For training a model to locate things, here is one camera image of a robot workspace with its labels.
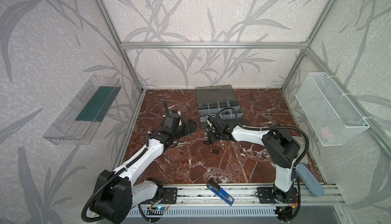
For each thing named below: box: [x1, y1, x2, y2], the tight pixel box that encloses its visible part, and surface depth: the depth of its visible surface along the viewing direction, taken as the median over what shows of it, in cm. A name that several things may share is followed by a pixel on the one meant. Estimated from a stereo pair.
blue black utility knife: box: [206, 179, 235, 207], surface depth 73 cm
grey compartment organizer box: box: [194, 84, 243, 129], surface depth 122 cm
